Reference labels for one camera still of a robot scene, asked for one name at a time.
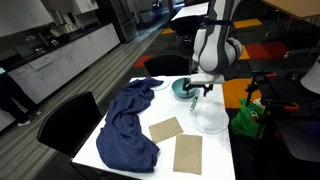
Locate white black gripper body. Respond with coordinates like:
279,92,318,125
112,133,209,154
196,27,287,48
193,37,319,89
190,73,225,85

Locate green marker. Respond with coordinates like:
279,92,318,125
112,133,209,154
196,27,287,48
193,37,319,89
189,96,198,111

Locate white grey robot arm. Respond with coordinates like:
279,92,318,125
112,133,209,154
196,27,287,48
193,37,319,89
182,0,242,95

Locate green bowl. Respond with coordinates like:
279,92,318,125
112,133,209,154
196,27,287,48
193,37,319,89
171,78,198,99

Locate large clear plastic plate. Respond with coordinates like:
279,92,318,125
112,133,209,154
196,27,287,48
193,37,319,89
191,102,229,134

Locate black chair far side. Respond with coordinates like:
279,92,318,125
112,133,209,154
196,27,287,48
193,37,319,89
144,53,191,76

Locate black chair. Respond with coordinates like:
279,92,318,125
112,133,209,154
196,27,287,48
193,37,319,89
37,91,102,157
144,53,191,76

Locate green bag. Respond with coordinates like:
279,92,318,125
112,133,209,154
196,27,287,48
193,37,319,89
230,98,264,139

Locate small brown cardboard square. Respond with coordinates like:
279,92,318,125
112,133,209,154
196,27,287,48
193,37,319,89
149,117,183,143

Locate large brown cardboard sheet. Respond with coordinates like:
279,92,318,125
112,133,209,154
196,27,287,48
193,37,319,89
173,134,202,175

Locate white far table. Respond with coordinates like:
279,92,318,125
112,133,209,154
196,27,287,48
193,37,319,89
172,2,209,21

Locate blue knitted cloth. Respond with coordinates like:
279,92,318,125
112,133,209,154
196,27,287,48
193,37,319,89
96,77,163,173

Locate steel refrigerator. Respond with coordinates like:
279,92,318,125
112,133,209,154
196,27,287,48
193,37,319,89
111,0,138,42

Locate black chair near side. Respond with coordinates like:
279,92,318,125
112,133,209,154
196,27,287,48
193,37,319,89
37,91,102,157

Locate white kitchen cabinets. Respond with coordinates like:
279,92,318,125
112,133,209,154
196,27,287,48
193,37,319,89
6,22,121,105

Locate person in dark clothes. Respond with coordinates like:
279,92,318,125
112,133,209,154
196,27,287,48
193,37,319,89
0,67,41,127

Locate black clamp stand orange handles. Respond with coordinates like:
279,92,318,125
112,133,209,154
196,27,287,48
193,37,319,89
245,71,299,139

